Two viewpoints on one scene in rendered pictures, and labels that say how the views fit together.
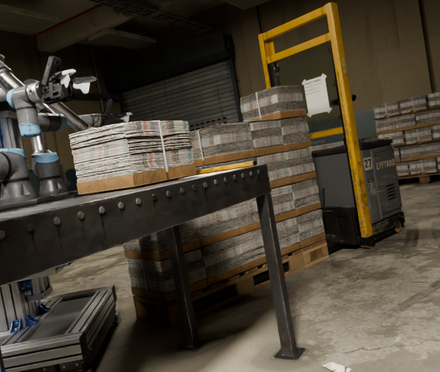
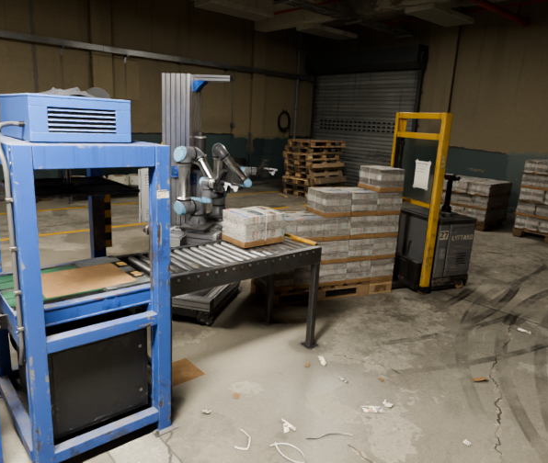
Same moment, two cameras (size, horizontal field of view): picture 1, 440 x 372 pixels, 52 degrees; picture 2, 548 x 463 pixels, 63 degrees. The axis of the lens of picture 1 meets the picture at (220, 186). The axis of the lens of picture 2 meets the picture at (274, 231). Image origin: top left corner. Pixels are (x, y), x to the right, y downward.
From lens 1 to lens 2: 176 cm
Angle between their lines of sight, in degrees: 20
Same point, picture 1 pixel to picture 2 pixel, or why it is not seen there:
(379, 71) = not seen: outside the picture
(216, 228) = not seen: hidden behind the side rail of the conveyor
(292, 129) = (387, 200)
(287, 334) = (309, 335)
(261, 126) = (360, 197)
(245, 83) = (428, 96)
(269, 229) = (313, 281)
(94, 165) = (231, 230)
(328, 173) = (416, 231)
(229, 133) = (335, 199)
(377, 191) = (447, 255)
